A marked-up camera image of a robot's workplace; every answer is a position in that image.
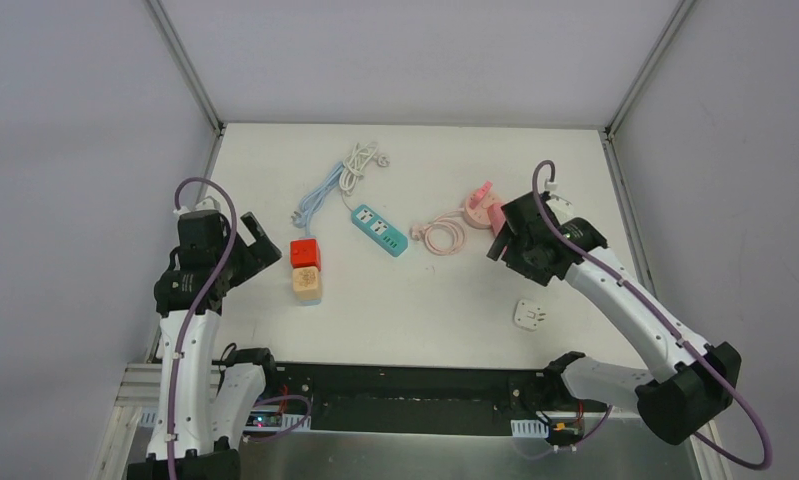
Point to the beige cube adapter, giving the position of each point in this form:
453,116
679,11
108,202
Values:
307,285

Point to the pink triangular block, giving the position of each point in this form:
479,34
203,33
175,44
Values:
496,217

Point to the teal power strip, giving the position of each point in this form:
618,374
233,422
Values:
383,233

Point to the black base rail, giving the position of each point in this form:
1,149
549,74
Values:
412,400

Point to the pink round socket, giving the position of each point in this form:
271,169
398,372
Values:
475,205

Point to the light blue power strip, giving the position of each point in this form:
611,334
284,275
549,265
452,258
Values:
313,201

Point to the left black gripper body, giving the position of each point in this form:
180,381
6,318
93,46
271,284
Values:
252,248

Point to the red cube adapter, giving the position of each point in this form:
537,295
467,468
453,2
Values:
305,253

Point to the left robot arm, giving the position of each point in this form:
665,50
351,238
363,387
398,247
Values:
199,426

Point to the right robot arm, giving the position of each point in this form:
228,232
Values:
686,379

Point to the white travel adapter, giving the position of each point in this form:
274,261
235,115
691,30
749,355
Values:
528,315

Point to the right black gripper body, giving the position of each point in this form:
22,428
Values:
514,234

